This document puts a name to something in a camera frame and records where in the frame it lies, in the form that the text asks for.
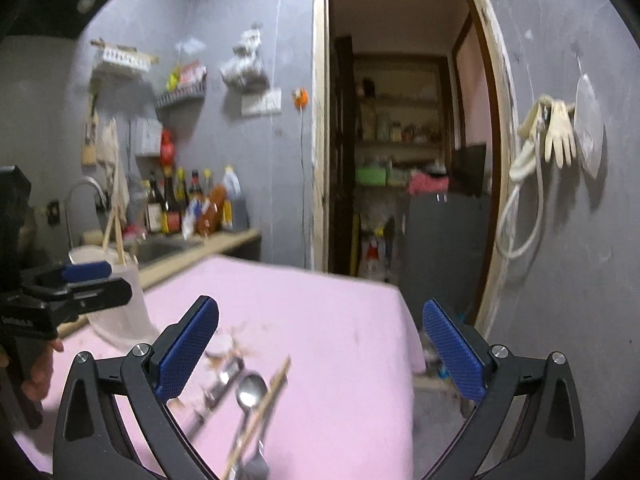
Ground wooden chopstick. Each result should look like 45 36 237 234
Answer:
114 205 126 266
102 205 117 252
221 356 292 479

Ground white utensil holder basket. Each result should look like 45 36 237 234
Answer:
67 244 161 354

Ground person left hand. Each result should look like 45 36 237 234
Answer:
21 338 64 402

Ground steel sink faucet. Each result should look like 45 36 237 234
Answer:
63 176 110 249

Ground stainless steel sink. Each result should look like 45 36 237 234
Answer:
126 237 202 268

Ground dark wine bottle white label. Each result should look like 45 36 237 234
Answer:
145 172 163 234

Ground dark soy sauce bottle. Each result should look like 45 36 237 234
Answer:
162 166 181 235

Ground yellow cap sauce bottle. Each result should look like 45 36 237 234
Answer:
175 167 188 211

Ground white plastic seasoning bag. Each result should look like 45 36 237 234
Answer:
181 198 202 240

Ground hanging beige dish cloth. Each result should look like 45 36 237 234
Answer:
96 117 129 217

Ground orange spice bag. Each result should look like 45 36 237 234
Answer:
196 184 227 237

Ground dark grey cabinet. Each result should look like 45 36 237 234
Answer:
399 193 490 327

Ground red plastic bag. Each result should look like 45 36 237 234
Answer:
158 129 176 168

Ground large oil jug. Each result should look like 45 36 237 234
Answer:
221 165 250 232

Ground pink cloth on cabinet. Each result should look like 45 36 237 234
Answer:
407 171 449 196

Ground black box on cabinet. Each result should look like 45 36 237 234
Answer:
449 143 487 196

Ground green box on shelf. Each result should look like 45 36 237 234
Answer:
355 166 387 186

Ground hanging plastic bag of goods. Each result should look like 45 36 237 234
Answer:
219 24 269 93

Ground white rubber gloves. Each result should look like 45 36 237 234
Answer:
518 94 577 168

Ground clear hanging plastic bag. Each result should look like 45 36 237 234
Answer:
573 58 604 180

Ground wooden cutting board on wall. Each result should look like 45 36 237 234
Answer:
81 91 99 167

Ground white wall utensil box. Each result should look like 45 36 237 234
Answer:
131 117 163 157

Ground wall spice rack shelf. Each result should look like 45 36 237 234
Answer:
155 79 207 110

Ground white top wall basket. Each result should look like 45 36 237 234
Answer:
90 39 160 78

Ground white wall socket plate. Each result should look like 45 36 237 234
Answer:
241 88 282 117

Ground wooden door frame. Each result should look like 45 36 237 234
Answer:
310 0 522 340

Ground orange wall hook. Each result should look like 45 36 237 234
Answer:
292 88 309 110

